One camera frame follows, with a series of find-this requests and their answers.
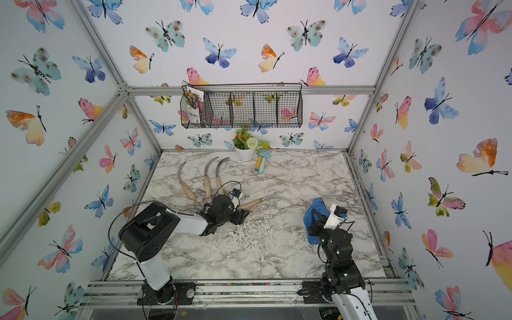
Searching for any blue microfiber rag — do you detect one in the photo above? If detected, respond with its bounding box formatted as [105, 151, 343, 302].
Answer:
[303, 197, 330, 245]

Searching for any seed packet in basket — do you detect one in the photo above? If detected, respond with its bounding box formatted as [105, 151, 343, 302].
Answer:
[183, 86, 205, 124]

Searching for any white pot with plant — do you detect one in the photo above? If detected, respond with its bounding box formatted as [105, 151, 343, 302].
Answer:
[232, 127, 271, 162]

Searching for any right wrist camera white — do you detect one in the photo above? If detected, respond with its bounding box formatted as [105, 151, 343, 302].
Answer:
[323, 204, 347, 230]

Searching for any aluminium front rail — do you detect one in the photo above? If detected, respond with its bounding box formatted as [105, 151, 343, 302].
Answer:
[80, 278, 416, 309]

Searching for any sickle wooden handle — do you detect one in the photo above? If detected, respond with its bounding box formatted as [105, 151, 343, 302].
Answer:
[239, 195, 295, 211]
[215, 157, 229, 195]
[203, 157, 217, 199]
[177, 161, 197, 201]

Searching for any teal garden trowel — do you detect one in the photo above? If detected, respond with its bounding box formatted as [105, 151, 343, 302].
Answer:
[258, 149, 271, 174]

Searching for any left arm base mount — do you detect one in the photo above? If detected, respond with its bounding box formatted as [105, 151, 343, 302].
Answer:
[137, 280, 196, 307]

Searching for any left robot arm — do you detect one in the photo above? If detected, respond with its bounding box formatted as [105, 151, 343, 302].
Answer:
[118, 195, 249, 305]

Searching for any black wire wall basket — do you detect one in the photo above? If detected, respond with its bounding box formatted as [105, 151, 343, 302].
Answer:
[179, 83, 303, 130]

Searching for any yellow handled garden tool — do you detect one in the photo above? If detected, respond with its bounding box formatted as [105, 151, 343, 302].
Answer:
[255, 156, 263, 172]

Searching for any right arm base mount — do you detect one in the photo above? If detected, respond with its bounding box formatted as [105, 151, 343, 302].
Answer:
[297, 277, 359, 305]

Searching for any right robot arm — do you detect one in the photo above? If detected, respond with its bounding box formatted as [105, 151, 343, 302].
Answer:
[297, 206, 377, 319]

